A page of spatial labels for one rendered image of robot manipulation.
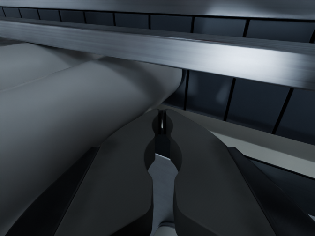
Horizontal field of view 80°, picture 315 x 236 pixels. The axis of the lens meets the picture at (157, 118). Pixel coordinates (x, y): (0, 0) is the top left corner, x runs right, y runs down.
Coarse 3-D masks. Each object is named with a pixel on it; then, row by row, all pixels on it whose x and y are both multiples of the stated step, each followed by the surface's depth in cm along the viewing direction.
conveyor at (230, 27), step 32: (192, 32) 15; (224, 32) 14; (256, 32) 13; (288, 32) 12; (192, 96) 17; (224, 96) 16; (256, 96) 14; (288, 96) 14; (256, 128) 16; (288, 128) 14
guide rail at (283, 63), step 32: (0, 32) 13; (32, 32) 11; (64, 32) 10; (96, 32) 9; (128, 32) 8; (160, 32) 8; (160, 64) 8; (192, 64) 7; (224, 64) 7; (256, 64) 6; (288, 64) 6
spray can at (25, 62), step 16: (0, 48) 11; (16, 48) 11; (32, 48) 12; (48, 48) 12; (0, 64) 10; (16, 64) 10; (32, 64) 11; (48, 64) 12; (64, 64) 12; (0, 80) 10; (16, 80) 10
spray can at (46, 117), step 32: (96, 64) 10; (128, 64) 11; (0, 96) 7; (32, 96) 7; (64, 96) 8; (96, 96) 9; (128, 96) 11; (160, 96) 14; (0, 128) 6; (32, 128) 7; (64, 128) 8; (96, 128) 9; (0, 160) 6; (32, 160) 7; (64, 160) 8; (0, 192) 6; (32, 192) 7; (0, 224) 6
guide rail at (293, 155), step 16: (192, 112) 16; (208, 128) 14; (224, 128) 14; (240, 128) 14; (240, 144) 13; (256, 144) 13; (272, 144) 13; (288, 144) 13; (304, 144) 13; (272, 160) 12; (288, 160) 12; (304, 160) 12
